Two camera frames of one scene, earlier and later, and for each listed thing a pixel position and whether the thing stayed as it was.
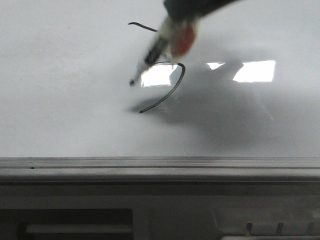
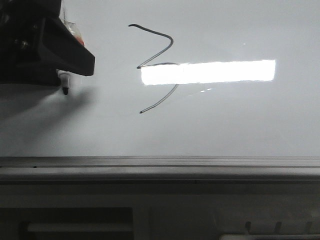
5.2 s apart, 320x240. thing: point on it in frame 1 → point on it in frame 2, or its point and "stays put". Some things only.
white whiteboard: (249, 86) stays put
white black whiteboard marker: (160, 50) → (64, 77)
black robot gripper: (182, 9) → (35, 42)
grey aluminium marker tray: (162, 169) stays put
